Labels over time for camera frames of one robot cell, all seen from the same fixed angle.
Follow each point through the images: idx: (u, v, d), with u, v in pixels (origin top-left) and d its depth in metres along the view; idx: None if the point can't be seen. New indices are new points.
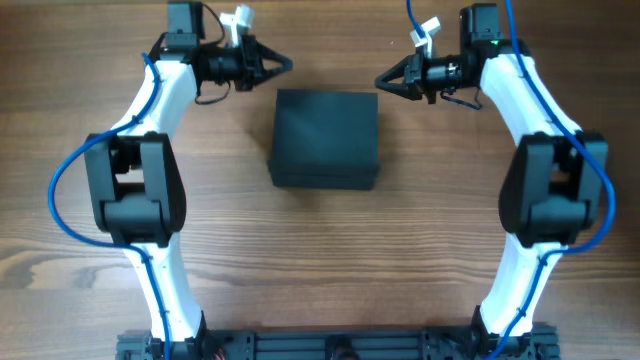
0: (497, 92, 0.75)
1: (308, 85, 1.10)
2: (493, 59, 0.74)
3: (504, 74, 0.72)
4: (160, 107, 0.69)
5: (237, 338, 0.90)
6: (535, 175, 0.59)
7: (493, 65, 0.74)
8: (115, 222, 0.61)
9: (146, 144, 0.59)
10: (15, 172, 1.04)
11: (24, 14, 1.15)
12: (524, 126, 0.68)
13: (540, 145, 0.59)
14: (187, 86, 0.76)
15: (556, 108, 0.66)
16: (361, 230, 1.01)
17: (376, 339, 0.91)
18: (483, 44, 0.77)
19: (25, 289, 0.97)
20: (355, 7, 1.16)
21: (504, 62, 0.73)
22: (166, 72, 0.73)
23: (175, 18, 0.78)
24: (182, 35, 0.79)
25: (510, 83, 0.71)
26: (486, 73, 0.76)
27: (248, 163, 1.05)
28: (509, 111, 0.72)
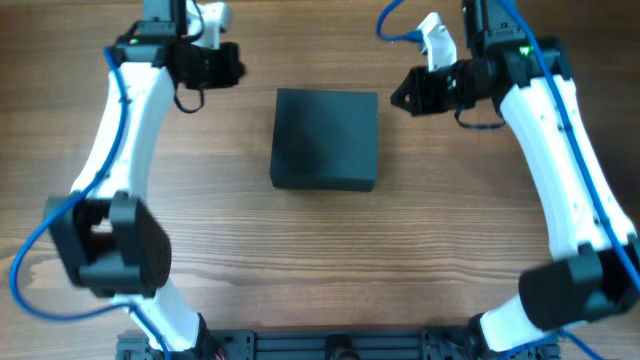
0: (522, 129, 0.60)
1: (307, 85, 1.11)
2: (524, 90, 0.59)
3: (536, 119, 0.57)
4: (131, 136, 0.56)
5: (237, 338, 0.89)
6: (576, 296, 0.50)
7: (523, 100, 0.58)
8: (93, 286, 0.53)
9: (115, 210, 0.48)
10: (16, 172, 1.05)
11: (26, 17, 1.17)
12: (558, 204, 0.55)
13: (586, 269, 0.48)
14: (165, 92, 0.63)
15: (603, 189, 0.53)
16: (362, 231, 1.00)
17: (376, 339, 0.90)
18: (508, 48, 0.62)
19: (24, 289, 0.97)
20: (354, 9, 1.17)
21: (537, 100, 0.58)
22: (134, 82, 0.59)
23: (150, 4, 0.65)
24: (158, 22, 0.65)
25: (545, 135, 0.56)
26: (508, 99, 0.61)
27: (247, 162, 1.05)
28: (538, 165, 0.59)
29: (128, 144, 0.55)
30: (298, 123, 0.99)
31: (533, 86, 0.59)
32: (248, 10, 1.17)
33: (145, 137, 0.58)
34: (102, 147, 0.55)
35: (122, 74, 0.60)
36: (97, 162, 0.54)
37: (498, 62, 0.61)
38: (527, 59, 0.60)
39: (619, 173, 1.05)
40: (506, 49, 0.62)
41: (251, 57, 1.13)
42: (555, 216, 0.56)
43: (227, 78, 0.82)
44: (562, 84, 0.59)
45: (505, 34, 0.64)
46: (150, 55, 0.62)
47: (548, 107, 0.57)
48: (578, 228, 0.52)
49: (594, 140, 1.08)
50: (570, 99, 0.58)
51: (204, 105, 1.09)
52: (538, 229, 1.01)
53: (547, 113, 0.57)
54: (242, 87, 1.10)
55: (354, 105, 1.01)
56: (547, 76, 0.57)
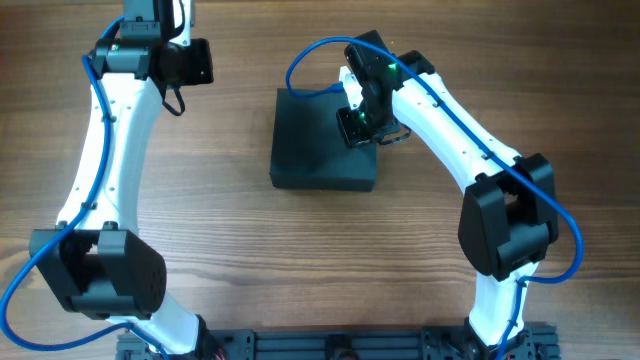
0: (413, 124, 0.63)
1: (306, 84, 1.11)
2: (400, 90, 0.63)
3: (415, 105, 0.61)
4: (117, 158, 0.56)
5: (237, 338, 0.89)
6: (493, 226, 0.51)
7: (401, 98, 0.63)
8: (87, 310, 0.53)
9: (104, 241, 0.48)
10: (16, 172, 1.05)
11: (25, 16, 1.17)
12: (456, 166, 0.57)
13: (487, 193, 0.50)
14: (151, 104, 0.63)
15: (483, 137, 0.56)
16: (362, 230, 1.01)
17: (375, 339, 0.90)
18: (381, 69, 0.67)
19: (24, 289, 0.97)
20: (354, 8, 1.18)
21: (412, 92, 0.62)
22: (119, 100, 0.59)
23: (131, 4, 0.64)
24: (140, 23, 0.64)
25: (426, 117, 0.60)
26: (397, 107, 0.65)
27: (248, 162, 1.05)
28: (435, 149, 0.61)
29: (115, 167, 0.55)
30: (298, 122, 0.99)
31: (406, 87, 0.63)
32: (248, 11, 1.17)
33: (132, 155, 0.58)
34: (87, 172, 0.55)
35: (105, 89, 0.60)
36: (83, 190, 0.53)
37: (379, 82, 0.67)
38: (397, 71, 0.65)
39: (620, 172, 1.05)
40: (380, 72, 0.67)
41: (251, 57, 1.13)
42: (461, 180, 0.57)
43: (202, 74, 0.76)
44: (429, 78, 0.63)
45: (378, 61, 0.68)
46: (133, 62, 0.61)
47: (422, 95, 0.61)
48: (474, 173, 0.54)
49: (594, 141, 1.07)
50: (436, 84, 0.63)
51: (204, 105, 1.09)
52: None
53: (422, 99, 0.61)
54: (242, 87, 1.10)
55: None
56: (410, 72, 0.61)
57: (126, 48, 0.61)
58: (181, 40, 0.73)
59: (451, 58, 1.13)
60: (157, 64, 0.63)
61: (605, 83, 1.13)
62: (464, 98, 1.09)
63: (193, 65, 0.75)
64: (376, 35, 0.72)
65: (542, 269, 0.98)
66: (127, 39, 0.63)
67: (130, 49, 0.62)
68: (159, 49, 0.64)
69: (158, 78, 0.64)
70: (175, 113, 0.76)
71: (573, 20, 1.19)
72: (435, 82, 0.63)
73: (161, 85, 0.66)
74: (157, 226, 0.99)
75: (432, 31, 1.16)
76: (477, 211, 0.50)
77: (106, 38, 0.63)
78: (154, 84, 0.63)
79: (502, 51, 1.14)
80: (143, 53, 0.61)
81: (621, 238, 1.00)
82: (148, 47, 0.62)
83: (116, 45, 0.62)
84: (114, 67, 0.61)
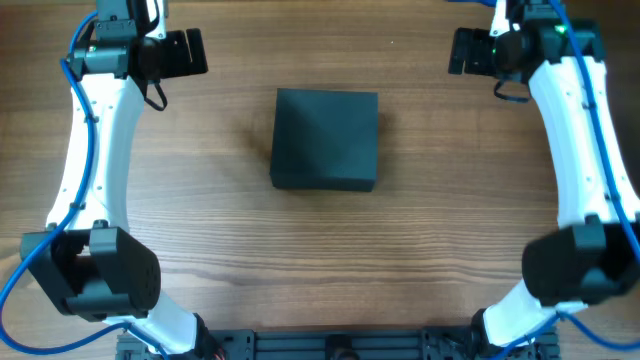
0: (549, 109, 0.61)
1: (307, 84, 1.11)
2: (556, 66, 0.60)
3: (563, 94, 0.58)
4: (102, 157, 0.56)
5: (237, 337, 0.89)
6: (578, 268, 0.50)
7: (554, 75, 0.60)
8: (83, 312, 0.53)
9: (98, 239, 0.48)
10: (16, 172, 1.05)
11: (26, 16, 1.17)
12: (571, 178, 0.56)
13: (589, 236, 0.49)
14: (133, 103, 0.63)
15: (619, 169, 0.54)
16: (362, 230, 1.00)
17: (375, 339, 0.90)
18: (546, 24, 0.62)
19: (24, 289, 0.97)
20: (354, 8, 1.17)
21: (568, 77, 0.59)
22: (101, 99, 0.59)
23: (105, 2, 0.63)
24: (114, 21, 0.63)
25: (570, 114, 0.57)
26: (539, 76, 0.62)
27: (248, 162, 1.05)
28: (557, 147, 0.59)
29: (100, 167, 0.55)
30: (297, 122, 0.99)
31: (564, 65, 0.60)
32: (248, 11, 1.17)
33: (117, 155, 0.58)
34: (72, 172, 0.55)
35: (86, 90, 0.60)
36: (70, 191, 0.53)
37: (532, 37, 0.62)
38: (561, 36, 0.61)
39: None
40: (542, 23, 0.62)
41: (251, 57, 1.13)
42: (567, 197, 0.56)
43: (191, 63, 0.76)
44: (593, 66, 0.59)
45: (541, 11, 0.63)
46: (112, 61, 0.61)
47: (576, 85, 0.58)
48: (588, 206, 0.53)
49: None
50: (599, 79, 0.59)
51: (204, 105, 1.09)
52: (540, 229, 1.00)
53: (574, 90, 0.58)
54: (242, 87, 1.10)
55: (353, 105, 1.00)
56: (577, 53, 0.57)
57: (104, 49, 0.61)
58: (157, 33, 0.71)
59: None
60: (136, 62, 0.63)
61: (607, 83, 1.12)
62: (463, 98, 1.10)
63: (176, 55, 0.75)
64: None
65: None
66: (105, 40, 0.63)
67: (108, 49, 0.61)
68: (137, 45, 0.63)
69: (139, 78, 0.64)
70: (158, 107, 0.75)
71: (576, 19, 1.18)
72: (599, 72, 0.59)
73: (142, 84, 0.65)
74: (156, 226, 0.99)
75: (433, 31, 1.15)
76: (571, 250, 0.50)
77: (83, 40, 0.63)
78: (135, 83, 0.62)
79: None
80: (122, 53, 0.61)
81: None
82: (125, 46, 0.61)
83: (94, 47, 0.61)
84: (93, 68, 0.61)
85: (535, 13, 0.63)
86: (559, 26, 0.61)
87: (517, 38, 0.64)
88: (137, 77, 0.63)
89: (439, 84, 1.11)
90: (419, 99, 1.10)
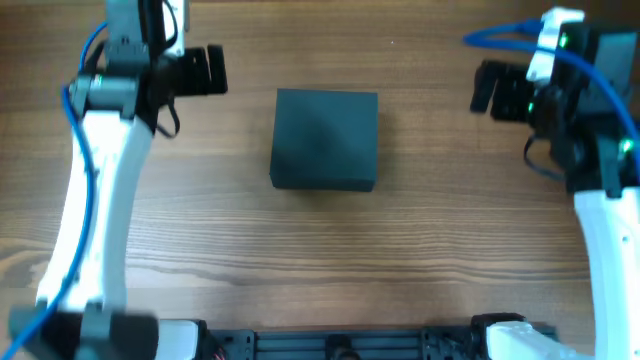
0: (594, 237, 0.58)
1: (307, 85, 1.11)
2: (616, 200, 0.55)
3: (619, 241, 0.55)
4: (102, 219, 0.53)
5: (237, 338, 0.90)
6: None
7: (612, 212, 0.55)
8: None
9: (89, 331, 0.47)
10: (16, 172, 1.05)
11: (24, 15, 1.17)
12: (616, 327, 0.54)
13: None
14: (140, 144, 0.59)
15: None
16: (362, 230, 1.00)
17: (375, 339, 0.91)
18: (604, 131, 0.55)
19: (25, 289, 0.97)
20: (355, 7, 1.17)
21: (628, 214, 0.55)
22: (103, 149, 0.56)
23: (117, 21, 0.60)
24: (126, 44, 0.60)
25: (625, 260, 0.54)
26: (589, 196, 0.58)
27: (248, 163, 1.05)
28: (598, 283, 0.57)
29: (99, 231, 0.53)
30: (297, 122, 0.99)
31: (623, 196, 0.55)
32: (248, 11, 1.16)
33: (118, 208, 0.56)
34: (72, 228, 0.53)
35: (86, 132, 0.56)
36: (66, 258, 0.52)
37: (587, 150, 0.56)
38: (624, 156, 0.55)
39: None
40: (598, 128, 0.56)
41: (251, 57, 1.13)
42: (605, 340, 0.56)
43: (210, 81, 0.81)
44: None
45: (597, 101, 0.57)
46: (119, 95, 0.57)
47: (635, 228, 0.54)
48: None
49: None
50: None
51: (204, 105, 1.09)
52: (539, 229, 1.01)
53: (631, 234, 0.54)
54: (242, 87, 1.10)
55: (353, 104, 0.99)
56: None
57: (112, 79, 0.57)
58: (176, 50, 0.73)
59: (450, 59, 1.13)
60: (145, 95, 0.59)
61: None
62: (463, 98, 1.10)
63: (192, 72, 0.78)
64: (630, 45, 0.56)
65: (543, 270, 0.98)
66: (114, 63, 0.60)
67: (116, 80, 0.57)
68: (148, 74, 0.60)
69: (147, 113, 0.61)
70: (169, 135, 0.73)
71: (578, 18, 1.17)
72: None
73: (150, 117, 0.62)
74: (157, 226, 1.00)
75: (433, 31, 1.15)
76: None
77: (88, 66, 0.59)
78: (142, 122, 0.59)
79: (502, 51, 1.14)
80: (130, 86, 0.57)
81: None
82: (136, 78, 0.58)
83: (99, 76, 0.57)
84: (96, 103, 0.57)
85: (588, 109, 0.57)
86: (624, 137, 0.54)
87: (566, 138, 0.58)
88: (144, 112, 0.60)
89: (439, 84, 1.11)
90: (420, 99, 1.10)
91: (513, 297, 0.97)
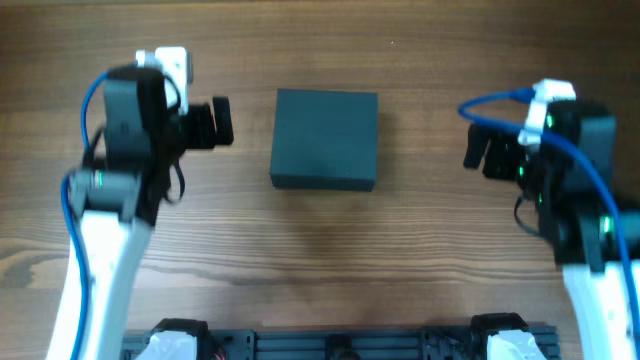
0: (583, 314, 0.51)
1: (307, 85, 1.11)
2: (600, 277, 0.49)
3: (604, 317, 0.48)
4: (94, 335, 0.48)
5: (237, 338, 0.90)
6: None
7: (592, 286, 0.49)
8: None
9: None
10: (16, 172, 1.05)
11: (24, 15, 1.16)
12: None
13: None
14: (139, 242, 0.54)
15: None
16: (362, 230, 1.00)
17: (376, 339, 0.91)
18: (586, 211, 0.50)
19: (24, 289, 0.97)
20: (354, 8, 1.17)
21: (611, 291, 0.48)
22: (101, 256, 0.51)
23: (118, 111, 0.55)
24: (125, 133, 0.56)
25: (612, 343, 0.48)
26: (574, 271, 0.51)
27: (248, 163, 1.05)
28: None
29: (91, 348, 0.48)
30: (296, 122, 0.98)
31: (606, 274, 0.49)
32: (248, 11, 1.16)
33: (113, 320, 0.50)
34: (60, 345, 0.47)
35: (83, 237, 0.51)
36: None
37: (573, 228, 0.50)
38: (606, 237, 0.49)
39: (618, 172, 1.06)
40: (582, 207, 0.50)
41: (251, 58, 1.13)
42: None
43: (217, 132, 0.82)
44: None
45: (582, 178, 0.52)
46: (119, 194, 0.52)
47: (620, 303, 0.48)
48: None
49: None
50: None
51: None
52: None
53: (617, 309, 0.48)
54: (242, 87, 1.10)
55: (353, 104, 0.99)
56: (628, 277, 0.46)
57: (111, 175, 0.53)
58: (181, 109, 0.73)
59: (450, 59, 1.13)
60: (146, 193, 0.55)
61: (607, 83, 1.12)
62: (463, 98, 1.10)
63: (194, 131, 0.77)
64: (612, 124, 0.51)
65: (543, 269, 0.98)
66: (115, 154, 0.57)
67: (117, 176, 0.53)
68: (149, 169, 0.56)
69: (148, 210, 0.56)
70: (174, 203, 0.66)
71: (577, 19, 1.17)
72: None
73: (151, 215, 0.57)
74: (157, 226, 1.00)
75: (433, 31, 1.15)
76: None
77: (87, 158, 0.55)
78: (143, 220, 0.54)
79: (502, 51, 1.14)
80: (131, 185, 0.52)
81: None
82: (138, 175, 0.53)
83: (99, 174, 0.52)
84: (93, 202, 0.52)
85: (573, 185, 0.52)
86: (607, 218, 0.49)
87: (551, 212, 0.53)
88: (147, 209, 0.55)
89: (439, 84, 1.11)
90: (419, 99, 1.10)
91: (513, 297, 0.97)
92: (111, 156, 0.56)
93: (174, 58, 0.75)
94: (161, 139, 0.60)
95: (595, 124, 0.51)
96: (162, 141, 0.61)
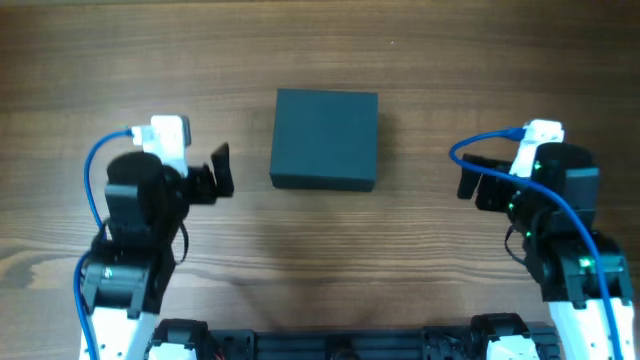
0: (568, 345, 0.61)
1: (307, 85, 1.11)
2: (580, 313, 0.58)
3: (588, 347, 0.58)
4: None
5: (237, 338, 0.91)
6: None
7: (576, 322, 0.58)
8: None
9: None
10: (16, 172, 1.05)
11: (23, 15, 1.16)
12: None
13: None
14: (147, 331, 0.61)
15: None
16: (362, 231, 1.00)
17: (375, 339, 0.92)
18: (567, 252, 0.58)
19: (25, 289, 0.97)
20: (354, 8, 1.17)
21: (592, 326, 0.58)
22: (112, 345, 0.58)
23: (118, 211, 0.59)
24: (129, 226, 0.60)
25: None
26: (560, 304, 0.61)
27: (248, 163, 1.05)
28: None
29: None
30: (296, 122, 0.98)
31: (587, 308, 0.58)
32: (248, 11, 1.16)
33: None
34: None
35: (95, 327, 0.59)
36: None
37: (553, 266, 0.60)
38: (586, 274, 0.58)
39: (619, 173, 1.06)
40: (565, 250, 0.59)
41: (251, 58, 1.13)
42: None
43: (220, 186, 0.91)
44: (619, 309, 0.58)
45: (566, 223, 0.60)
46: (127, 288, 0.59)
47: (601, 335, 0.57)
48: None
49: (594, 142, 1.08)
50: (621, 321, 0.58)
51: (204, 106, 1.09)
52: None
53: (599, 341, 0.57)
54: (242, 87, 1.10)
55: (353, 105, 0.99)
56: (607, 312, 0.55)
57: (121, 268, 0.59)
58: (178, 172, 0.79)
59: (450, 58, 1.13)
60: (153, 285, 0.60)
61: (607, 83, 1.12)
62: (463, 98, 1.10)
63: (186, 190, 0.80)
64: (594, 174, 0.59)
65: None
66: (123, 242, 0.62)
67: (126, 270, 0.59)
68: (155, 260, 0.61)
69: (153, 296, 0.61)
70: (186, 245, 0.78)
71: (577, 19, 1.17)
72: (625, 315, 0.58)
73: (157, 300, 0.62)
74: None
75: (433, 31, 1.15)
76: None
77: (99, 251, 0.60)
78: (149, 310, 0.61)
79: (502, 51, 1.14)
80: (138, 279, 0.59)
81: (620, 239, 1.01)
82: (145, 269, 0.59)
83: (109, 270, 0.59)
84: (104, 293, 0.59)
85: (556, 228, 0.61)
86: (587, 258, 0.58)
87: (537, 253, 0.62)
88: (154, 297, 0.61)
89: (439, 84, 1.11)
90: (420, 99, 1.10)
91: (514, 297, 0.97)
92: (119, 244, 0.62)
93: (173, 131, 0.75)
94: (161, 216, 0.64)
95: (577, 175, 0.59)
96: (162, 212, 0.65)
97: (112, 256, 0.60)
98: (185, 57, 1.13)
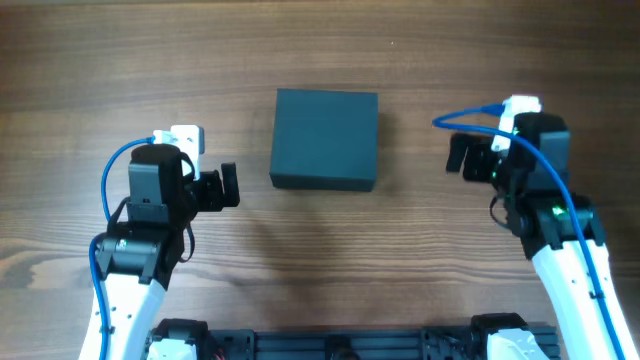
0: (552, 289, 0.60)
1: (307, 85, 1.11)
2: (558, 251, 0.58)
3: (568, 283, 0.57)
4: None
5: (237, 338, 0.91)
6: None
7: (554, 262, 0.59)
8: None
9: None
10: (16, 172, 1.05)
11: (24, 15, 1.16)
12: None
13: None
14: (155, 305, 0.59)
15: (632, 355, 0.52)
16: (361, 230, 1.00)
17: (375, 339, 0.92)
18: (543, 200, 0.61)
19: (25, 289, 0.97)
20: (354, 8, 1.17)
21: (571, 263, 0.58)
22: (122, 308, 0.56)
23: (137, 187, 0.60)
24: (146, 204, 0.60)
25: (577, 302, 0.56)
26: (540, 254, 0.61)
27: (248, 163, 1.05)
28: (568, 334, 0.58)
29: None
30: (296, 122, 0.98)
31: (565, 248, 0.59)
32: (248, 11, 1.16)
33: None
34: None
35: (107, 291, 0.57)
36: None
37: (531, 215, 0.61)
38: (559, 218, 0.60)
39: (619, 171, 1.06)
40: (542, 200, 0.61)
41: (251, 58, 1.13)
42: None
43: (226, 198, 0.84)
44: (594, 250, 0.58)
45: (542, 178, 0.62)
46: (140, 259, 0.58)
47: (580, 272, 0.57)
48: None
49: (594, 141, 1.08)
50: (601, 261, 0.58)
51: (204, 106, 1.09)
52: None
53: (578, 277, 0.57)
54: (242, 88, 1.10)
55: (353, 105, 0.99)
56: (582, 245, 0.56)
57: (137, 241, 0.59)
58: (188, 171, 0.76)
59: (450, 59, 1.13)
60: (165, 259, 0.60)
61: (606, 83, 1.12)
62: (463, 98, 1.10)
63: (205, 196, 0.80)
64: (565, 135, 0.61)
65: None
66: (138, 222, 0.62)
67: (139, 244, 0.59)
68: (168, 237, 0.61)
69: (163, 272, 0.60)
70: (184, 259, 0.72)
71: (576, 19, 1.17)
72: (600, 255, 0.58)
73: (165, 279, 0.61)
74: None
75: (433, 31, 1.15)
76: None
77: (116, 227, 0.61)
78: (160, 281, 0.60)
79: (501, 51, 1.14)
80: (152, 250, 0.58)
81: (620, 239, 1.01)
82: (157, 244, 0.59)
83: (125, 240, 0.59)
84: (118, 264, 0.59)
85: (533, 182, 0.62)
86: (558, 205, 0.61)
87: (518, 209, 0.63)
88: (164, 272, 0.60)
89: (439, 84, 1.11)
90: (419, 99, 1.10)
91: (513, 297, 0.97)
92: (133, 223, 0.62)
93: (187, 134, 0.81)
94: (179, 203, 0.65)
95: (550, 134, 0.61)
96: (177, 199, 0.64)
97: (127, 231, 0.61)
98: (185, 57, 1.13)
